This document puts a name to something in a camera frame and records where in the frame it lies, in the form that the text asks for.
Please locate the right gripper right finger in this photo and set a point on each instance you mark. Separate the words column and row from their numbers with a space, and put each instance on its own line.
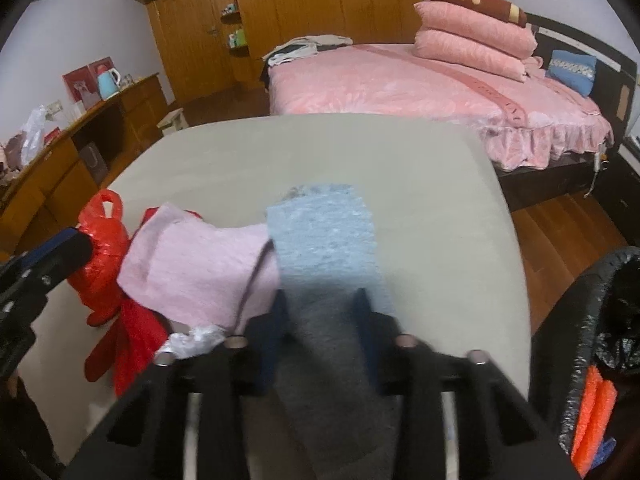
column 403, row 367

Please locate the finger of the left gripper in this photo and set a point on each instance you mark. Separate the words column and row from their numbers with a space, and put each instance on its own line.
column 53, row 261

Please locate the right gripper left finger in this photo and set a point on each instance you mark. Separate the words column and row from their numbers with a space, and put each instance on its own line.
column 223, row 378

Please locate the red plastic bag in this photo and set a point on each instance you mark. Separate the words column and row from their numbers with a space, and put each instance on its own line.
column 96, row 282

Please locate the white tissue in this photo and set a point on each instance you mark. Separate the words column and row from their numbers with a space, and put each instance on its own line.
column 196, row 342

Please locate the grey sock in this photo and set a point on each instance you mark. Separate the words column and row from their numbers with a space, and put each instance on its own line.
column 325, row 244

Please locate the pink sock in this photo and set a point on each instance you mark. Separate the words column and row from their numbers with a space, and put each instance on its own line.
column 198, row 275

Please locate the red sock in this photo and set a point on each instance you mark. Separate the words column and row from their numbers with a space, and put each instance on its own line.
column 127, row 347

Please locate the orange bubble wrap sheet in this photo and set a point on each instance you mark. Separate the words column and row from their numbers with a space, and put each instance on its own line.
column 595, row 411

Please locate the black lined trash bin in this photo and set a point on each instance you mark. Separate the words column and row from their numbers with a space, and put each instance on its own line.
column 595, row 322

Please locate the wooden sideboard desk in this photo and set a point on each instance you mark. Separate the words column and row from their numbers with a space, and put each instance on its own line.
column 89, row 155

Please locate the white plastic bag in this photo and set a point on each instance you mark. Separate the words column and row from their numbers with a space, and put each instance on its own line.
column 33, row 135

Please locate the red picture box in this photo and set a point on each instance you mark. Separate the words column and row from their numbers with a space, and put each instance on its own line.
column 82, row 84

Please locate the light blue kettle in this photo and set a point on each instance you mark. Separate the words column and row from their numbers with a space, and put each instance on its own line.
column 108, row 80

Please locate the small white stool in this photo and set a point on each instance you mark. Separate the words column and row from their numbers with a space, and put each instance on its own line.
column 173, row 122

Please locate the blue crumpled glove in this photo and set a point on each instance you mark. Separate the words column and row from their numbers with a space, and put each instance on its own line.
column 604, row 451

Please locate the pink covered bed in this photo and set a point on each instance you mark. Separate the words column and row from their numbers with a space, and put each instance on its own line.
column 541, row 137

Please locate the black white nightstand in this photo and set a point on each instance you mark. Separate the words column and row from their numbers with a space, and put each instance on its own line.
column 617, row 191

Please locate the wooden wardrobe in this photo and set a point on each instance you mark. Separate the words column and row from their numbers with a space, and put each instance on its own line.
column 208, row 46

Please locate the lower pink pillow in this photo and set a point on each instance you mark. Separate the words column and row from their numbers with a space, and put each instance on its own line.
column 436, row 45

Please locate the pink pillow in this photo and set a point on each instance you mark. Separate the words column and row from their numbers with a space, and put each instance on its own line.
column 450, row 24
column 436, row 45

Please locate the clothes pile on bed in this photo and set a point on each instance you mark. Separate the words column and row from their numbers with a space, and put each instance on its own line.
column 300, row 47

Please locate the blue cushion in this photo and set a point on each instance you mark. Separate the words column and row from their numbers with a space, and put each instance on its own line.
column 576, row 71

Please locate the upper pink pillow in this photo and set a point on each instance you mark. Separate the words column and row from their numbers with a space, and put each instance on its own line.
column 450, row 24

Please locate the brown dotted bolster pillow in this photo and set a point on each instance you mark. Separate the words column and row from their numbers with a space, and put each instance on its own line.
column 502, row 10

